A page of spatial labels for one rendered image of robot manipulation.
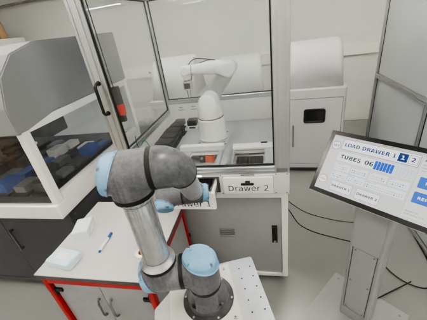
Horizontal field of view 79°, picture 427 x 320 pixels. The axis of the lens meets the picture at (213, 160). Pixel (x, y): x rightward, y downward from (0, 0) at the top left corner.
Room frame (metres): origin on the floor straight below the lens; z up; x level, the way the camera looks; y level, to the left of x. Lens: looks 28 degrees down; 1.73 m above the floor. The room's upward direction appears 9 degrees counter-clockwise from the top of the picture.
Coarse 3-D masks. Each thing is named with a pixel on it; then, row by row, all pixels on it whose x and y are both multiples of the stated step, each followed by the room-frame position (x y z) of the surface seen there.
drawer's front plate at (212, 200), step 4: (212, 192) 1.15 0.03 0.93; (212, 196) 1.15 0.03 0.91; (208, 200) 1.15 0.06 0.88; (212, 200) 1.15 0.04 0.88; (184, 204) 1.19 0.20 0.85; (188, 204) 1.18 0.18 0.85; (196, 204) 1.17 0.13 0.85; (204, 204) 1.16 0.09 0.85; (212, 204) 1.15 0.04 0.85; (216, 204) 1.15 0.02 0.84; (176, 208) 1.20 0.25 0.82; (180, 208) 1.19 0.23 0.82; (184, 208) 1.19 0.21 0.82; (188, 208) 1.18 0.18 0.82; (192, 208) 1.18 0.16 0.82; (196, 208) 1.17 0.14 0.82; (200, 208) 1.17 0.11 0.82; (204, 208) 1.16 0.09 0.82; (208, 208) 1.15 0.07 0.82; (212, 208) 1.15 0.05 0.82; (216, 208) 1.14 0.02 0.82
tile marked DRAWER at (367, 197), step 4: (356, 188) 0.89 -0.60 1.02; (356, 192) 0.88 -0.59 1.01; (360, 192) 0.87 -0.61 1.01; (364, 192) 0.86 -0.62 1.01; (368, 192) 0.85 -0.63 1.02; (356, 196) 0.87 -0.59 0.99; (360, 196) 0.86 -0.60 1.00; (364, 196) 0.85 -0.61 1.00; (368, 196) 0.84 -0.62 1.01; (372, 196) 0.83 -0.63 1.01; (376, 196) 0.82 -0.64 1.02; (380, 196) 0.82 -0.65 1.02; (360, 200) 0.85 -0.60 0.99; (364, 200) 0.84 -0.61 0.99; (368, 200) 0.83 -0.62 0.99; (372, 200) 0.82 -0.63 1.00; (376, 200) 0.81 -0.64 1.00; (372, 204) 0.81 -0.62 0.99; (376, 204) 0.80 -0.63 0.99
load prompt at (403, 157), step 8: (344, 144) 1.05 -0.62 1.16; (352, 144) 1.03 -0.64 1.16; (360, 144) 1.01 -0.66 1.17; (368, 144) 0.99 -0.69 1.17; (360, 152) 0.98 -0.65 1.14; (368, 152) 0.97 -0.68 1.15; (376, 152) 0.94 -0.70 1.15; (384, 152) 0.92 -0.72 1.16; (392, 152) 0.91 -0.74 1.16; (400, 152) 0.89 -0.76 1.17; (408, 152) 0.87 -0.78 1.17; (392, 160) 0.89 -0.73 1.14; (400, 160) 0.87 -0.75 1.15; (408, 160) 0.85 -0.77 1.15; (416, 160) 0.84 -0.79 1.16
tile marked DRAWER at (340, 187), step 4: (332, 180) 0.98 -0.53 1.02; (332, 184) 0.96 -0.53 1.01; (336, 184) 0.95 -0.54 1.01; (340, 184) 0.94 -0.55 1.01; (344, 184) 0.93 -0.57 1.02; (332, 188) 0.95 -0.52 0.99; (336, 188) 0.94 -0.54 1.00; (340, 188) 0.93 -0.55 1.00; (344, 188) 0.92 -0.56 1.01; (348, 188) 0.91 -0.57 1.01; (352, 188) 0.90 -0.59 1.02; (340, 192) 0.92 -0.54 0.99; (344, 192) 0.91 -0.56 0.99; (348, 192) 0.90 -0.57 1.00
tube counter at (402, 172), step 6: (366, 162) 0.94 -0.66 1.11; (372, 162) 0.93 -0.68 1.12; (378, 162) 0.91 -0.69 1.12; (384, 162) 0.90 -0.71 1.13; (372, 168) 0.91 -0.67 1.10; (378, 168) 0.90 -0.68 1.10; (384, 168) 0.88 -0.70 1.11; (390, 168) 0.87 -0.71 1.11; (396, 168) 0.85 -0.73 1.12; (402, 168) 0.84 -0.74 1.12; (408, 168) 0.83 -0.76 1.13; (390, 174) 0.85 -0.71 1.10; (396, 174) 0.84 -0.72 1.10; (402, 174) 0.83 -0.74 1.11; (408, 174) 0.82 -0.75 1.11; (414, 174) 0.80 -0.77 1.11
